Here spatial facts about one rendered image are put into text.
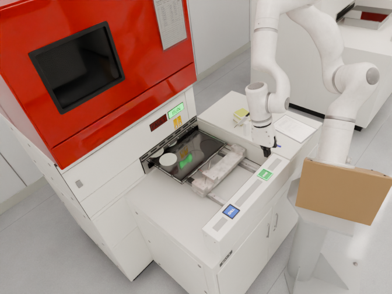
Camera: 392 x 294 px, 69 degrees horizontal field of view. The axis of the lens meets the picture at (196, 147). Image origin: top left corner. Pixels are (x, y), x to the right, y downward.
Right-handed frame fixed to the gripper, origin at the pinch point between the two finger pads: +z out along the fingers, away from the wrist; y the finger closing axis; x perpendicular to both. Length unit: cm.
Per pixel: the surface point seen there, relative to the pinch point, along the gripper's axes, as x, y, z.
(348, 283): 26, 26, 118
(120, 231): -56, -67, 39
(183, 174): -20.0, -39.8, 13.3
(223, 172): -5.1, -26.2, 18.2
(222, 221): -31.8, -3.6, 15.1
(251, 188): -10.4, -4.1, 15.1
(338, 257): 38, 14, 115
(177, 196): -28, -39, 22
